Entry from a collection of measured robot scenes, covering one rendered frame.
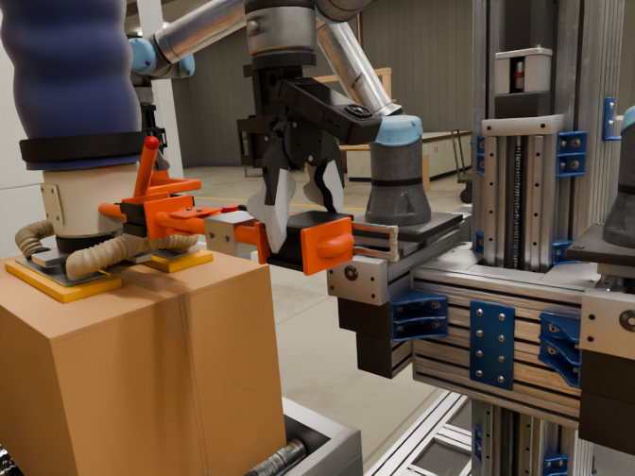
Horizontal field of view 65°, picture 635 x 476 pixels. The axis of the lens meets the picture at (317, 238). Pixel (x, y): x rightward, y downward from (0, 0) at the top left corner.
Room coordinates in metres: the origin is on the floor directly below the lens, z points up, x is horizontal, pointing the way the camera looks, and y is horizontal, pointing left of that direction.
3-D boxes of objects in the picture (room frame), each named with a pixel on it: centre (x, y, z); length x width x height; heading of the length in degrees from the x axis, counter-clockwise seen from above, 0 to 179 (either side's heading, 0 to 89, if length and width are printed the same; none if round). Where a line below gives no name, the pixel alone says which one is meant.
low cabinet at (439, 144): (10.21, -2.02, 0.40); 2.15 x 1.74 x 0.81; 140
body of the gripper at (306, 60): (0.58, 0.03, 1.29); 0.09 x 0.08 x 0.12; 45
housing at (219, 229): (0.65, 0.11, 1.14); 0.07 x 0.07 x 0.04; 45
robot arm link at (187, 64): (1.33, 0.35, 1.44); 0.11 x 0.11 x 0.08; 81
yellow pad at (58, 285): (0.92, 0.50, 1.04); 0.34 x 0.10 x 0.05; 45
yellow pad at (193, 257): (1.05, 0.37, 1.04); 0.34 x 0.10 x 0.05; 45
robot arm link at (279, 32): (0.57, 0.02, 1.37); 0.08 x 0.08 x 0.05
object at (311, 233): (0.55, 0.02, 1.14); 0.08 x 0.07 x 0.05; 45
